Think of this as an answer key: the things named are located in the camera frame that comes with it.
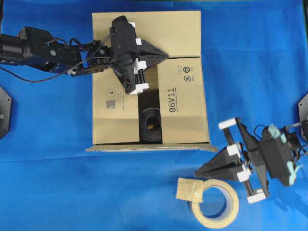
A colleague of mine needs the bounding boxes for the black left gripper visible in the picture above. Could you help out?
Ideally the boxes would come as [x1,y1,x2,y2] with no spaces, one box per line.
[110,15,169,94]

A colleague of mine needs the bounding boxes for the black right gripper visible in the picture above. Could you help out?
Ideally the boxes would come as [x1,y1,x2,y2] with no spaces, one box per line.
[194,118,301,204]

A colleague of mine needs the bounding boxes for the brown cardboard box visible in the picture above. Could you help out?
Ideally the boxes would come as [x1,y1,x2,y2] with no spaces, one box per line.
[90,11,217,152]

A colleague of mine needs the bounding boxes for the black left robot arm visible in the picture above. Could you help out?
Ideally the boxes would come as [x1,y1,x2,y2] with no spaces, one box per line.
[0,15,169,94]

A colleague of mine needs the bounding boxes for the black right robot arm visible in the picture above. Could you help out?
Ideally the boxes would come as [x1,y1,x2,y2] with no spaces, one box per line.
[194,117,308,204]

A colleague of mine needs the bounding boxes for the black cylinder inside box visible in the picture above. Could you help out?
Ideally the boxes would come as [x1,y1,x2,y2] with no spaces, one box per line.
[139,107,162,142]

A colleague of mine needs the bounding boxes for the beige masking tape roll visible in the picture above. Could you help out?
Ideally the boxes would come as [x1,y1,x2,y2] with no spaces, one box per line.
[176,178,239,229]

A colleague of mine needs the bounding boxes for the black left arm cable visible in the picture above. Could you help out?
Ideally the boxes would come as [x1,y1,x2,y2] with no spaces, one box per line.
[0,33,116,84]

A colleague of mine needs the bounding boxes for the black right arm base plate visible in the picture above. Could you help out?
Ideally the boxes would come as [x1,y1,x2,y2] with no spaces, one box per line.
[298,94,308,141]

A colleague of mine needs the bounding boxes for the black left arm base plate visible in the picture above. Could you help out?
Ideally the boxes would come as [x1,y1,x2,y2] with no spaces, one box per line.
[0,87,12,139]

